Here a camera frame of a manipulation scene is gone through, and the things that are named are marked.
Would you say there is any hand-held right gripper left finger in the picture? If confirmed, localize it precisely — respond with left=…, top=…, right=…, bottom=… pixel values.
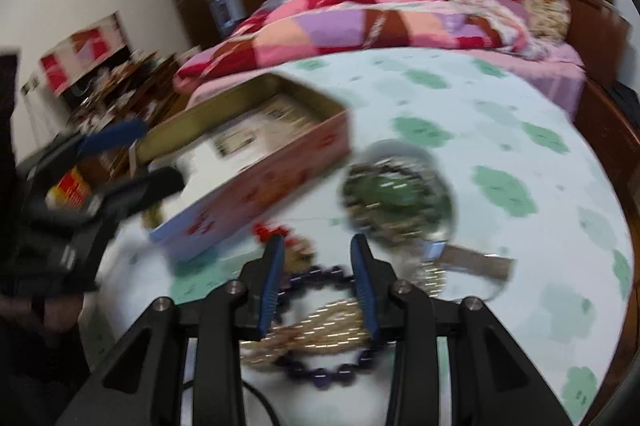
left=55, top=233, right=287, bottom=426

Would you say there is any flat television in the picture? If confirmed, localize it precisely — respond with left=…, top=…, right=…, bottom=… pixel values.
left=39, top=10, right=133, bottom=96

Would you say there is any floral pillow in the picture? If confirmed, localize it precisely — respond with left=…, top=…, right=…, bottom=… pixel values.
left=521, top=0, right=572, bottom=41

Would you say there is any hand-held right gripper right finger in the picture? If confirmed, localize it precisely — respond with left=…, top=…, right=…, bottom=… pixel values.
left=349, top=233, right=571, bottom=426

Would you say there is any white jade bangle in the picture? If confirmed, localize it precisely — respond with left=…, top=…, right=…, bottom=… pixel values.
left=357, top=139, right=458, bottom=252

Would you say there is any gold bead necklace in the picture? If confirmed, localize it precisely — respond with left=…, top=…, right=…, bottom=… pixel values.
left=241, top=299, right=377, bottom=369

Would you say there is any patchwork quilt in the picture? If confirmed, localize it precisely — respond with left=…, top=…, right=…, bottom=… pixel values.
left=175, top=0, right=532, bottom=81

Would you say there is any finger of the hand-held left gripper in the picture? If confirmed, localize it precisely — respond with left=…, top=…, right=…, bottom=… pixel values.
left=84, top=167, right=184, bottom=228
left=20, top=119, right=149, bottom=187

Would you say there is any yellow red packet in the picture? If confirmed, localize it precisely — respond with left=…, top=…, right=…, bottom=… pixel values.
left=46, top=167, right=94, bottom=208

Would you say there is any red bead ornament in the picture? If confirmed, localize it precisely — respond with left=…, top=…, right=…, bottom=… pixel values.
left=251, top=221, right=292, bottom=248

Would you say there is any person's left hand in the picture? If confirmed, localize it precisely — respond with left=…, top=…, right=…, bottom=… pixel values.
left=0, top=293, right=83, bottom=334

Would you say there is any cluttered wooden cabinet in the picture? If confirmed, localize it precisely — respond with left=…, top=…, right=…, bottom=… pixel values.
left=64, top=50, right=192, bottom=189

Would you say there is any green jade bangle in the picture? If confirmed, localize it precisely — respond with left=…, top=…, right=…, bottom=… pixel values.
left=342, top=161, right=453, bottom=237

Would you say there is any pink tin box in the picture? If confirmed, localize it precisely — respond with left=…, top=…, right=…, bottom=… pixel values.
left=132, top=72, right=352, bottom=263

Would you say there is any dark clothing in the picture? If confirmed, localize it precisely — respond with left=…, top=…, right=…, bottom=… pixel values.
left=609, top=81, right=640, bottom=119

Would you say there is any black cable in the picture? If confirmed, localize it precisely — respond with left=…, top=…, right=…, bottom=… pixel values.
left=181, top=378, right=282, bottom=426

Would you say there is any purple bead bracelet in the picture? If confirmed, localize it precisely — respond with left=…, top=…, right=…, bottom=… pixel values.
left=272, top=262, right=377, bottom=389

